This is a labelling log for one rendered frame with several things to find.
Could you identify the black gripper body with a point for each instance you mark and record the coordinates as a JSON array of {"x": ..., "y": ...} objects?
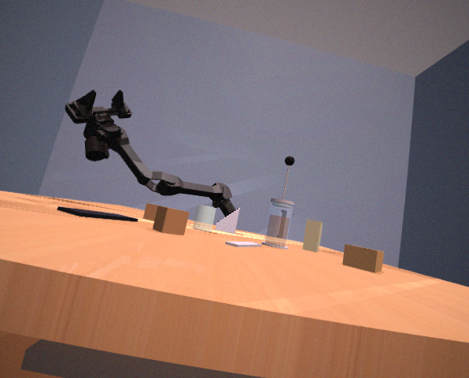
[{"x": 100, "y": 115}]

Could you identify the glass french press with black knob plunger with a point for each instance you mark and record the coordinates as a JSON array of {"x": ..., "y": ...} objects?
[{"x": 279, "y": 218}]

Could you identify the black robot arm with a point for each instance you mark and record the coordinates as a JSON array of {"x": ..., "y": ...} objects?
[{"x": 110, "y": 136}]

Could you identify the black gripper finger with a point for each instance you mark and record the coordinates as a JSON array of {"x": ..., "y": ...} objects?
[
  {"x": 85, "y": 104},
  {"x": 118, "y": 100}
]

